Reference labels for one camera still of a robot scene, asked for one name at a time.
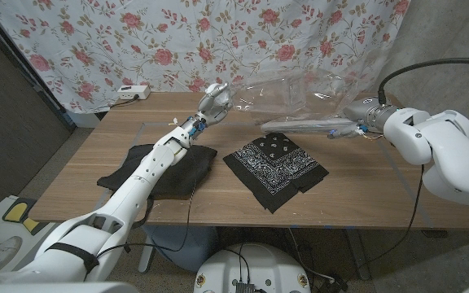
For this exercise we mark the white power strip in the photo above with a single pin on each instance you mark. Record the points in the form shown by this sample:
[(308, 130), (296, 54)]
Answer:
[(133, 93)]

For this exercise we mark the blue-grey chair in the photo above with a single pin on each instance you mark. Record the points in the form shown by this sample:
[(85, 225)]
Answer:
[(181, 244)]

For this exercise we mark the white robot torso base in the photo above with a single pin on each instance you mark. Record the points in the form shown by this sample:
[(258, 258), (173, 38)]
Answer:
[(255, 264)]

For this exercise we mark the silver cling film roll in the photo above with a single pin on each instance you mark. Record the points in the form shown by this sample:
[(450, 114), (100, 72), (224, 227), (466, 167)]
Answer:
[(308, 125)]

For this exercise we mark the black apron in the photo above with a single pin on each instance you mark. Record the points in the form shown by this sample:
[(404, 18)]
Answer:
[(185, 175)]

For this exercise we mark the yellow and black foot pedal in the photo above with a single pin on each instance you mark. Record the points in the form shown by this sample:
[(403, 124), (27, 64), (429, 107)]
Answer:
[(16, 211)]

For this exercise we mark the dark mesh partition panel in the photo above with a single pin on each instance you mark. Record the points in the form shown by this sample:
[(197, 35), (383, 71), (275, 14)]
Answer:
[(6, 134)]

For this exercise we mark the floral rose backdrop cloth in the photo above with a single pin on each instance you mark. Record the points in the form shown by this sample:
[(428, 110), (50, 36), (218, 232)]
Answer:
[(177, 40)]

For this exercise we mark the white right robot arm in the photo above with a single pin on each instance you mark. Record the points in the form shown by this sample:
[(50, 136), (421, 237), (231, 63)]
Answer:
[(442, 154)]

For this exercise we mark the black paisley bandana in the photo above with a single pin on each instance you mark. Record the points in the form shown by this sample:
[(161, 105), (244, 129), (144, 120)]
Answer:
[(275, 171)]

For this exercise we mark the white sneaker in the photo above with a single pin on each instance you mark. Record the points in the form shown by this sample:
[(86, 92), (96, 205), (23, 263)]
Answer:
[(2, 252)]

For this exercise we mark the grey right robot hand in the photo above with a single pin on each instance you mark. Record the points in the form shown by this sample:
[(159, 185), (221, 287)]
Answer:
[(360, 118)]

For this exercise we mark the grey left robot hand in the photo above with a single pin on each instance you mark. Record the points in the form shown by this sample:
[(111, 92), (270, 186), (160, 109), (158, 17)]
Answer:
[(214, 106)]

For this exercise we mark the grey table leg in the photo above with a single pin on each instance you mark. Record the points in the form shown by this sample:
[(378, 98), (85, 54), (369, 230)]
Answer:
[(358, 256)]

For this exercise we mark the transparent cling film sheet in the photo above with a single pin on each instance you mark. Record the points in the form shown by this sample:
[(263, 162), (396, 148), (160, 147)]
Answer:
[(299, 93)]

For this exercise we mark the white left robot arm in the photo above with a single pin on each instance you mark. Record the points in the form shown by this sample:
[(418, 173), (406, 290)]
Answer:
[(116, 211)]

